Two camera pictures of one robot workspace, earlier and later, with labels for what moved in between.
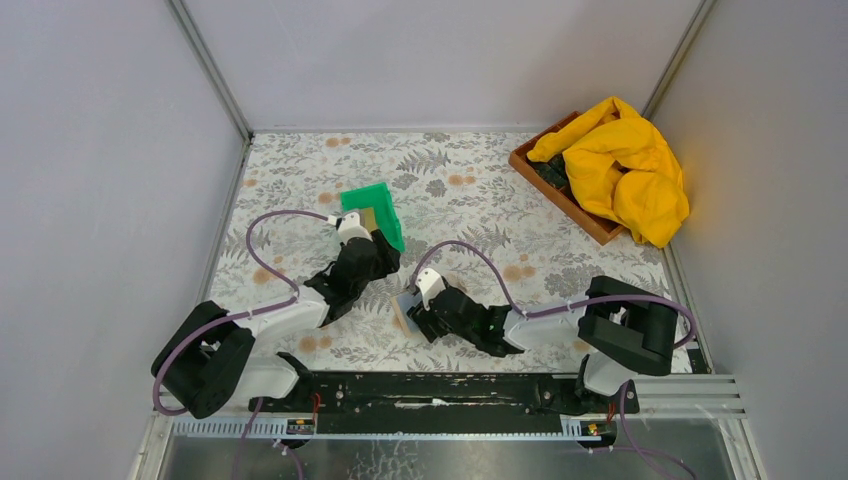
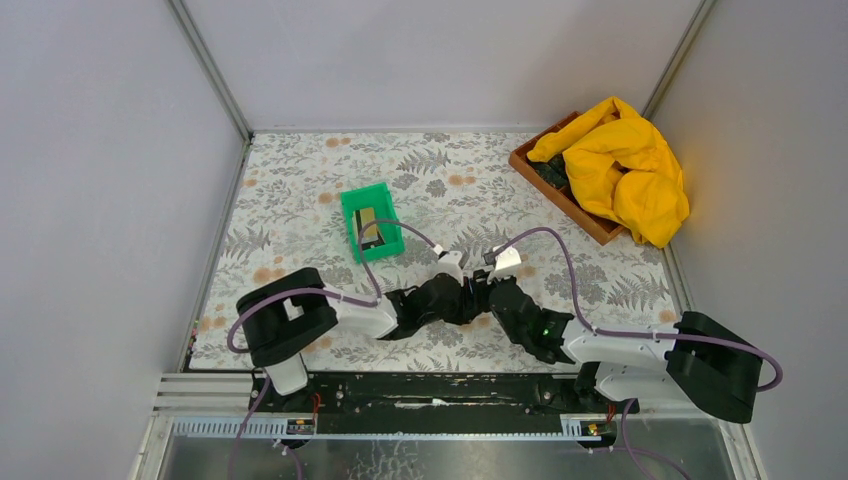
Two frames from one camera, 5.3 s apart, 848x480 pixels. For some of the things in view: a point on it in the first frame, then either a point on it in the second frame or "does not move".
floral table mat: [464, 209] does not move
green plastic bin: [379, 198] does not move
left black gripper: [387, 256] to [465, 311]
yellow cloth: [622, 167] does not move
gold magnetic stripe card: [369, 219] does not move
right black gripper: [424, 317] to [512, 279]
